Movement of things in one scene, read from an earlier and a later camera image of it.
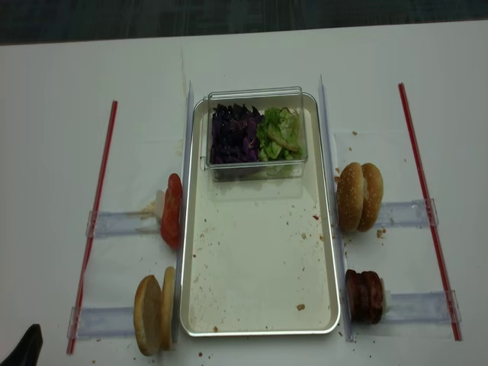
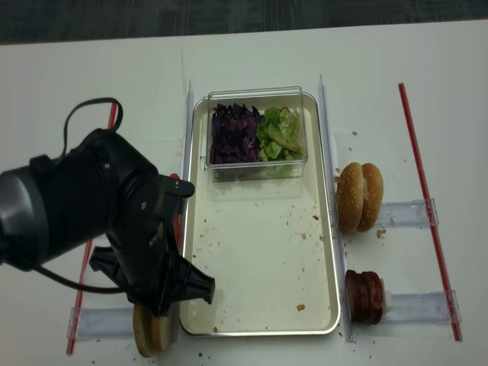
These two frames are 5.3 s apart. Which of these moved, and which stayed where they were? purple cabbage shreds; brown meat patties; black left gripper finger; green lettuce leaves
Moved: black left gripper finger
Stayed: green lettuce leaves; purple cabbage shreds; brown meat patties
